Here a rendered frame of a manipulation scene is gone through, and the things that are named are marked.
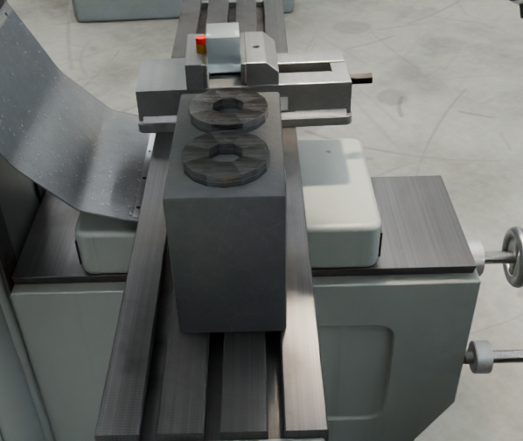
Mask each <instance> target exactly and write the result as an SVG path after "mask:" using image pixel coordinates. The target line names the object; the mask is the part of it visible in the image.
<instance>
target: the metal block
mask: <svg viewBox="0 0 523 441"><path fill-rule="evenodd" d="M206 48H207V60H208V73H210V74H212V73H235V72H240V71H241V52H240V33H239V23H216V24H206Z"/></svg>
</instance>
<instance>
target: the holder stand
mask: <svg viewBox="0 0 523 441"><path fill-rule="evenodd" d="M163 204H164V217H165V224H166V231H167V238H168V244H169V251H170V259H171V272H172V278H173V285H174V292H175V299H176V307H177V313H178V326H179V331H180V332H181V333H230V332H272V331H285V329H286V177H285V170H284V155H283V141H282V115H281V102H280V94H279V93H278V92H255V91H251V90H248V89H245V88H237V87H225V88H217V89H213V90H210V91H207V92H204V93H202V94H182V95H181V96H180V101H179V106H178V116H177V120H176V126H175V131H174V137H173V141H172V146H171V155H170V161H169V166H168V171H167V176H166V181H165V187H164V196H163Z"/></svg>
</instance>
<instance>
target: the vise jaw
mask: <svg viewBox="0 0 523 441"><path fill-rule="evenodd" d="M240 52H241V83H242V84H246V83H247V86H260V85H279V68H278V62H277V57H276V50H275V41H274V40H273V39H272V38H271V37H270V36H268V35H267V34H266V33H265V32H263V31H249V32H240Z"/></svg>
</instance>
